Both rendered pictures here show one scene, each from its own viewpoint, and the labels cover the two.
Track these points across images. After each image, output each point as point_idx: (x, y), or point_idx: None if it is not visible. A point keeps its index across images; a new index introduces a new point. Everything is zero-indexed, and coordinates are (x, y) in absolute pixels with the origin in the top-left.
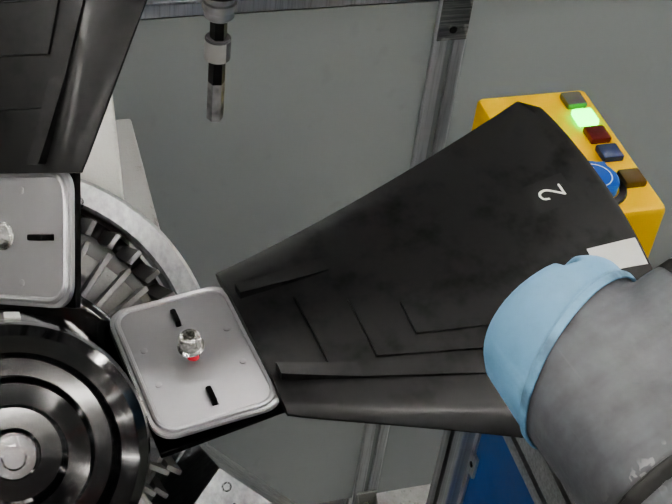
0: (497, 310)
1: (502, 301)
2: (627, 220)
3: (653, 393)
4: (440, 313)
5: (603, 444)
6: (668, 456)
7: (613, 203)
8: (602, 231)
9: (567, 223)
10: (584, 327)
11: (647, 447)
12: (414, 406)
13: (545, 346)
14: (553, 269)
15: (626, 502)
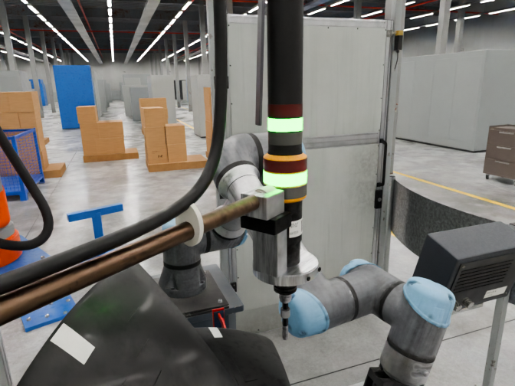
0: (303, 317)
1: (240, 358)
2: (201, 327)
3: (333, 286)
4: (247, 372)
5: (344, 300)
6: (349, 287)
7: (196, 328)
8: (207, 332)
9: (205, 339)
10: (316, 294)
11: (346, 290)
12: (284, 384)
13: (320, 304)
14: (297, 297)
15: (355, 301)
